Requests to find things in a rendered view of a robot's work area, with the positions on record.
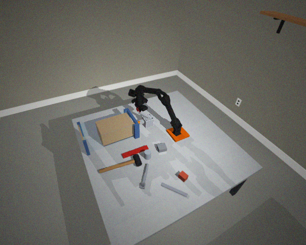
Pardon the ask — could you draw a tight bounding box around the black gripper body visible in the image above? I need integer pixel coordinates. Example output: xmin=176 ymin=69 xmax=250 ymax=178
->
xmin=132 ymin=98 xmax=148 ymax=111

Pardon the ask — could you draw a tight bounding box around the grey cylinder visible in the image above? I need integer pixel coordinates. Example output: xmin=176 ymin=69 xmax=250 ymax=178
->
xmin=144 ymin=150 xmax=151 ymax=160

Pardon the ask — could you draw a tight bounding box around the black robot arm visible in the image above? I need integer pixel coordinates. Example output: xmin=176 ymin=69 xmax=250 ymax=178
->
xmin=128 ymin=85 xmax=182 ymax=136

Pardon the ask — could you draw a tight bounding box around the black-headed mallet with wooden handle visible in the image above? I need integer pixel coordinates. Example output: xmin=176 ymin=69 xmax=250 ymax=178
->
xmin=99 ymin=154 xmax=142 ymax=173

